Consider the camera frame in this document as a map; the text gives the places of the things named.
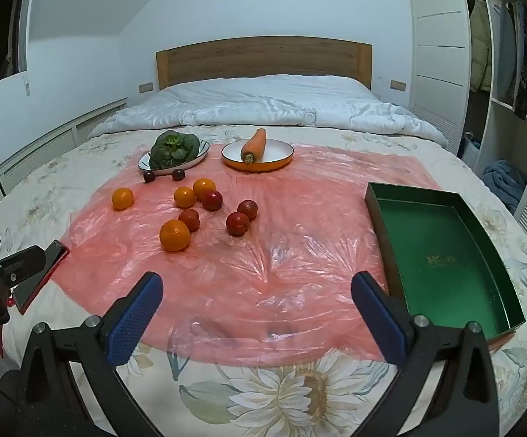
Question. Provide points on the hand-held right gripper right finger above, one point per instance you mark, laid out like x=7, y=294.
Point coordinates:
x=382, y=323

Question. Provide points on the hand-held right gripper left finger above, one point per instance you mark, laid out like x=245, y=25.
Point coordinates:
x=136, y=318

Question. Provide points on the large orange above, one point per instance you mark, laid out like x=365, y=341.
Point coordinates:
x=174, y=235

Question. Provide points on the green cardboard box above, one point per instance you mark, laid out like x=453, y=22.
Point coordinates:
x=436, y=246

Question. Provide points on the small orange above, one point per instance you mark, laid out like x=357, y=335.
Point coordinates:
x=204, y=186
x=184, y=197
x=122, y=199

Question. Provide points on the dark purple plum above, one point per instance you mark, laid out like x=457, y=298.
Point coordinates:
x=178, y=174
x=149, y=176

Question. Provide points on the red cased phone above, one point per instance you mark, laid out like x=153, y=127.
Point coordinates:
x=40, y=273

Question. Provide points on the floral bedsheet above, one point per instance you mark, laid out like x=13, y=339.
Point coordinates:
x=291, y=396

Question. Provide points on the pink plastic sheet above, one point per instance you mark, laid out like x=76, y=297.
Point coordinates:
x=268, y=259

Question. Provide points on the green leafy vegetable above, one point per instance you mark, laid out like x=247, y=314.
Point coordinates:
x=172, y=148

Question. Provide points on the white plate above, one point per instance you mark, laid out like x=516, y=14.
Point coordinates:
x=199, y=155

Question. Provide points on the blue folded blanket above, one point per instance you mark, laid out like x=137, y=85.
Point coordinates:
x=505, y=182

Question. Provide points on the white bag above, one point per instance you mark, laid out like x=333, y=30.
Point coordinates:
x=471, y=150

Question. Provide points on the orange plate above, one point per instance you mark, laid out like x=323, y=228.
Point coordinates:
x=277, y=152

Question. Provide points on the carrot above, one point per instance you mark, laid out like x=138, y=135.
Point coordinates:
x=254, y=145

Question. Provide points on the white duvet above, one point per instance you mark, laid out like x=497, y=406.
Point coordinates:
x=268, y=100

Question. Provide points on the wooden headboard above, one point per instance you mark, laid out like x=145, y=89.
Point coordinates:
x=263, y=57

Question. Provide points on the light green jacket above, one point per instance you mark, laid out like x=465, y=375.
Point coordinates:
x=480, y=45

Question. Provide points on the white wardrobe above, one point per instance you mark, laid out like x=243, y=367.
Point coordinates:
x=441, y=32

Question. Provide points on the dark hanging clothes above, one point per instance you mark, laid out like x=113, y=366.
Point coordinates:
x=525, y=54

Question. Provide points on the wall socket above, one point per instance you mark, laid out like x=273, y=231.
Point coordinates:
x=397, y=84
x=145, y=87

